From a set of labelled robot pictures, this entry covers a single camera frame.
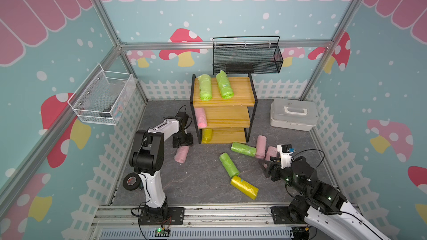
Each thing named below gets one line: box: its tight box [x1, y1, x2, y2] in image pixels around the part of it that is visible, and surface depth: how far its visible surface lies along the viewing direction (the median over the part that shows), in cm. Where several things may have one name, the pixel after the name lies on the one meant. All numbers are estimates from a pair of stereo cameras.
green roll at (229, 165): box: [219, 152, 241, 178], surface depth 88 cm
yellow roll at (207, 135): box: [201, 128, 213, 143], surface depth 99 cm
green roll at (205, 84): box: [197, 73, 213, 102], surface depth 77 cm
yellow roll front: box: [230, 175, 260, 200], surface depth 81 cm
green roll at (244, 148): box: [230, 142, 257, 158], surface depth 94 cm
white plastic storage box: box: [270, 98, 320, 132], surface depth 102 cm
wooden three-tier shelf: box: [190, 72, 258, 145], surface depth 85 cm
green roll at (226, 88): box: [215, 69, 235, 100], surface depth 75 cm
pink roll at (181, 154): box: [173, 145, 190, 164], surface depth 92 cm
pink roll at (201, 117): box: [194, 107, 208, 129], surface depth 85 cm
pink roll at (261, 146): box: [255, 135, 267, 159], surface depth 95 cm
